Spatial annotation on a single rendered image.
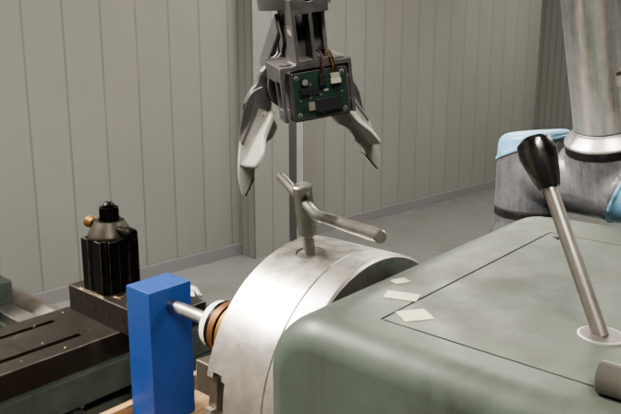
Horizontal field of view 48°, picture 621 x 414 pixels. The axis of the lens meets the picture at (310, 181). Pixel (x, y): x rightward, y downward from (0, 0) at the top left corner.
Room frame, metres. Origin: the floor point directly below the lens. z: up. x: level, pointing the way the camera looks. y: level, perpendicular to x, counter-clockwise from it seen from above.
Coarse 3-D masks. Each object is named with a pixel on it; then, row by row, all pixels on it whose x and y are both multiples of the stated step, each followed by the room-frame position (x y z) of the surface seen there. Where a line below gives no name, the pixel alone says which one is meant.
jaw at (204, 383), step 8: (200, 360) 0.76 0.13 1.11; (208, 360) 0.76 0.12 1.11; (200, 368) 0.76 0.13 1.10; (200, 376) 0.76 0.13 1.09; (208, 376) 0.75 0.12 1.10; (216, 376) 0.72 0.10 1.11; (200, 384) 0.76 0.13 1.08; (208, 384) 0.75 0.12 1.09; (216, 384) 0.72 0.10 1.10; (224, 384) 0.71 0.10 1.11; (208, 392) 0.74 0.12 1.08; (216, 392) 0.72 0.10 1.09; (216, 400) 0.72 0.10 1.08; (216, 408) 0.71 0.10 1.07
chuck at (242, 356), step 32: (288, 256) 0.78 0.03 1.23; (320, 256) 0.77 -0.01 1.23; (256, 288) 0.75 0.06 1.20; (288, 288) 0.73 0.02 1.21; (224, 320) 0.74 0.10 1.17; (256, 320) 0.71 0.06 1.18; (288, 320) 0.69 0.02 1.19; (224, 352) 0.71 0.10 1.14; (256, 352) 0.69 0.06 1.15; (256, 384) 0.67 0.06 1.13
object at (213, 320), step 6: (228, 300) 0.94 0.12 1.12; (216, 306) 0.92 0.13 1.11; (222, 306) 0.91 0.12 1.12; (228, 306) 0.91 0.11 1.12; (210, 312) 0.91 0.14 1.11; (216, 312) 0.91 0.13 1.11; (222, 312) 0.91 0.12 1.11; (210, 318) 0.90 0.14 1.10; (216, 318) 0.90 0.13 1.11; (222, 318) 0.89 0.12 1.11; (204, 324) 0.90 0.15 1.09; (210, 324) 0.90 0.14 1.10; (216, 324) 0.89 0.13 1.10; (204, 330) 0.90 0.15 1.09; (210, 330) 0.89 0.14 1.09; (216, 330) 0.88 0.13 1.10; (204, 336) 0.90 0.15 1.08; (210, 336) 0.89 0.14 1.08; (210, 342) 0.89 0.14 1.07; (210, 348) 0.91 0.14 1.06
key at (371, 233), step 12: (288, 180) 0.84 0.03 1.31; (288, 192) 0.82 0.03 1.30; (312, 204) 0.75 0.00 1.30; (312, 216) 0.72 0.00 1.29; (324, 216) 0.68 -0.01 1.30; (336, 216) 0.66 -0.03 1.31; (348, 228) 0.61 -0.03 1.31; (360, 228) 0.58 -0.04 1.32; (372, 228) 0.56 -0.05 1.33; (372, 240) 0.55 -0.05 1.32; (384, 240) 0.55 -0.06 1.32
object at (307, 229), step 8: (296, 184) 0.78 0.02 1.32; (304, 184) 0.77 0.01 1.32; (296, 192) 0.77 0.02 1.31; (304, 192) 0.76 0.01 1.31; (296, 200) 0.77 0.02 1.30; (304, 200) 0.77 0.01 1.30; (312, 200) 0.77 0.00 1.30; (296, 208) 0.77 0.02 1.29; (296, 216) 0.78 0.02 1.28; (304, 216) 0.77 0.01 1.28; (304, 224) 0.77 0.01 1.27; (312, 224) 0.77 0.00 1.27; (304, 232) 0.77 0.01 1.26; (312, 232) 0.77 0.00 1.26; (304, 240) 0.78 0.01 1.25; (312, 240) 0.78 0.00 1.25; (304, 248) 0.78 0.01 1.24; (312, 248) 0.78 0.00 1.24
